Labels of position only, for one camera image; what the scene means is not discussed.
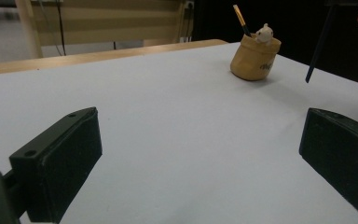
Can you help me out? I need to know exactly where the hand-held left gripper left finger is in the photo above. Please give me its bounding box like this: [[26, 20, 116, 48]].
[[8, 106, 103, 224]]

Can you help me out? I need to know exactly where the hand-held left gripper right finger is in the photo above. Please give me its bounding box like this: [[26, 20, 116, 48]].
[[298, 106, 358, 224]]

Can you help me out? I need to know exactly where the dark blue pen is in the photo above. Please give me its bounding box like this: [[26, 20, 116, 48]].
[[305, 6, 337, 84]]

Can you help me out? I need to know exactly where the black pen with gold end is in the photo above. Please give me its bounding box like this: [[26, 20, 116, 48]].
[[232, 4, 252, 38]]

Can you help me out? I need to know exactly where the tan pen holder with white figure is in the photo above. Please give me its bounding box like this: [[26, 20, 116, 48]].
[[229, 22, 282, 82]]

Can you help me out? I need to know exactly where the black cable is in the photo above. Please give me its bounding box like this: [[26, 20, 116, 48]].
[[56, 0, 67, 57]]

